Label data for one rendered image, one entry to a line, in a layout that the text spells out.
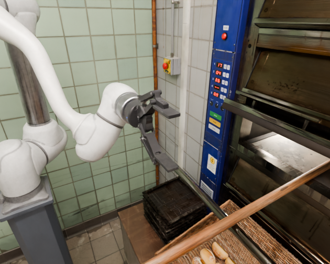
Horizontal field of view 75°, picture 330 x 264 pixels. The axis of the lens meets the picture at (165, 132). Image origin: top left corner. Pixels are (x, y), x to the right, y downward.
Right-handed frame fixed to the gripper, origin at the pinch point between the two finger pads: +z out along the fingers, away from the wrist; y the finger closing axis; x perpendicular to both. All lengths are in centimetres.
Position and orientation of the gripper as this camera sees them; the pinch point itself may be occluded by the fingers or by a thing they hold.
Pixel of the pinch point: (171, 142)
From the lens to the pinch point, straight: 48.1
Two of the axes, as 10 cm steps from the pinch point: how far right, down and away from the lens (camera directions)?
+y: 0.0, 8.8, 4.7
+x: -8.7, 2.3, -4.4
